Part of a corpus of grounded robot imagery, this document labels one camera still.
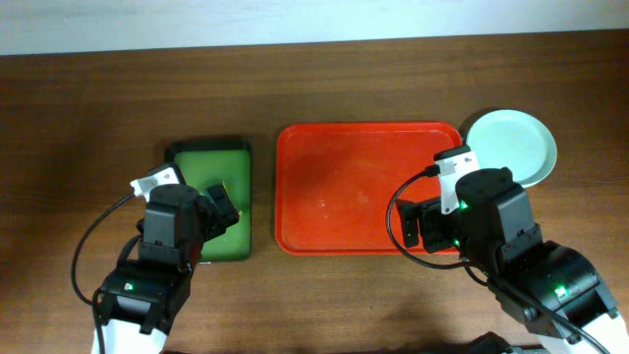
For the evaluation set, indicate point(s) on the red plastic tray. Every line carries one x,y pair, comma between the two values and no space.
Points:
333,183

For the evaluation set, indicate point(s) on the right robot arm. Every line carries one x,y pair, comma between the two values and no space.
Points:
553,291

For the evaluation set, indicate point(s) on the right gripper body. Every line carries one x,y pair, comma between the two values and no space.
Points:
429,241

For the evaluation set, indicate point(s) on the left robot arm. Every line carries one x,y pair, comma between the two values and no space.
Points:
135,307

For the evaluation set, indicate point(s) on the green plastic tray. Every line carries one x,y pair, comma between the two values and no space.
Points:
206,163

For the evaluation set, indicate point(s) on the green yellow sponge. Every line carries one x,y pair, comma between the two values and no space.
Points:
232,202

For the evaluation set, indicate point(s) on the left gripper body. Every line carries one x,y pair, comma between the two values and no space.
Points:
219,207

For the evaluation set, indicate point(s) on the pale green plate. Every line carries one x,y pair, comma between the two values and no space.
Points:
516,140

